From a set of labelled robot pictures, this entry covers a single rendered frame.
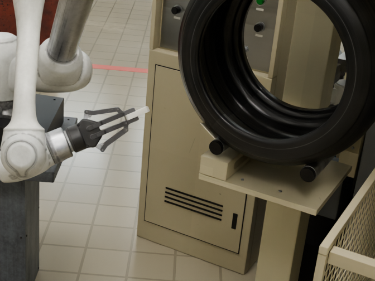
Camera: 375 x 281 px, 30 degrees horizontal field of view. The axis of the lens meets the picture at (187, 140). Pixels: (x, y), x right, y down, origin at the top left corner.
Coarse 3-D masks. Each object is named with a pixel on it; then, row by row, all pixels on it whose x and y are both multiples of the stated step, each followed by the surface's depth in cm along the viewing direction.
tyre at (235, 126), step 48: (192, 0) 190; (240, 0) 211; (336, 0) 169; (192, 48) 191; (240, 48) 216; (192, 96) 197; (240, 96) 219; (240, 144) 194; (288, 144) 186; (336, 144) 182
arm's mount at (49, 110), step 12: (36, 96) 267; (48, 96) 269; (36, 108) 257; (48, 108) 259; (60, 108) 264; (0, 120) 243; (48, 120) 249; (60, 120) 267; (0, 132) 239; (0, 144) 241
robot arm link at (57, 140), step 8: (48, 136) 189; (56, 136) 189; (64, 136) 189; (48, 144) 188; (56, 144) 188; (64, 144) 189; (56, 152) 188; (64, 152) 189; (72, 152) 192; (56, 160) 190; (64, 160) 192
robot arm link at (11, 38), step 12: (0, 36) 240; (12, 36) 241; (0, 48) 237; (12, 48) 238; (0, 60) 237; (12, 60) 239; (0, 72) 238; (12, 72) 240; (0, 84) 240; (12, 84) 242; (0, 96) 242; (12, 96) 245
